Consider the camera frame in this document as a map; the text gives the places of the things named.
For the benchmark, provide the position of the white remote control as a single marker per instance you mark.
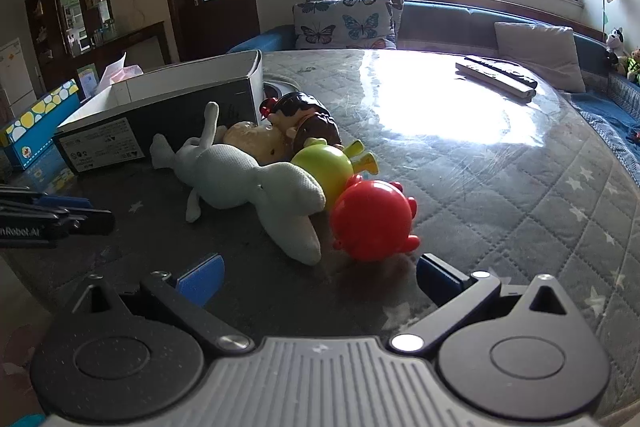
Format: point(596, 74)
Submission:
point(492, 81)

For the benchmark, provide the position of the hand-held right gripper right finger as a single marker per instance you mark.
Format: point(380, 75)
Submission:
point(440, 276)

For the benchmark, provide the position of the grey quilted covered desktop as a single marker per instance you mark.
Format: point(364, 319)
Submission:
point(500, 187)

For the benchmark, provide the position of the pink paper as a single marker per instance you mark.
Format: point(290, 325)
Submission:
point(117, 74)

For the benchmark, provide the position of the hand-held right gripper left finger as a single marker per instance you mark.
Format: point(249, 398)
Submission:
point(200, 283)

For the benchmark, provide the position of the butterfly print pillow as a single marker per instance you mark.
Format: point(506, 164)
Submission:
point(340, 24)
point(397, 9)

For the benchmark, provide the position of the plain grey pillow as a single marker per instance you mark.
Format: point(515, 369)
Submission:
point(540, 54)

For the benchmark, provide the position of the blue dotted yellow-top box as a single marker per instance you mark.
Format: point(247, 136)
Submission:
point(40, 112)

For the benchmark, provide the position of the plush toy with green vest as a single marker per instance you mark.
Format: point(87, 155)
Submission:
point(633, 66)

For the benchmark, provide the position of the white plush rabbit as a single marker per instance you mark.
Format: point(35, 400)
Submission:
point(235, 177)

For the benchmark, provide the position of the black remote control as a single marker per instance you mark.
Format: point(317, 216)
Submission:
point(505, 69)

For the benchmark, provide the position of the black and white cow plush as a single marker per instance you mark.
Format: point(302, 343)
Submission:
point(615, 44)

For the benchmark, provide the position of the black-haired doll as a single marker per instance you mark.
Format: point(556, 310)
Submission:
point(305, 112)

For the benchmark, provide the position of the dark wooden display cabinet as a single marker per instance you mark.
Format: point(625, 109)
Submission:
point(45, 27)

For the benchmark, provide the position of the white refrigerator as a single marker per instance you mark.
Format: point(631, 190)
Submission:
point(15, 72)

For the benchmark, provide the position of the grey cardboard box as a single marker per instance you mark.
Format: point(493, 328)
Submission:
point(150, 127)

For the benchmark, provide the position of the brown potato-shaped toy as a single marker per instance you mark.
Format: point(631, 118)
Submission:
point(250, 139)

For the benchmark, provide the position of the green round plastic toy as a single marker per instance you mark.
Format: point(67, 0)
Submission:
point(325, 167)

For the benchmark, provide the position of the white round disc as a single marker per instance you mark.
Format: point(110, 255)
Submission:
point(280, 86)

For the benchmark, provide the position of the red round plastic toy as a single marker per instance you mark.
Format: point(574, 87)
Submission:
point(372, 222)

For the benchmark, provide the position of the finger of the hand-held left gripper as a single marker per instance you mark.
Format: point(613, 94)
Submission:
point(65, 203)
point(90, 222)

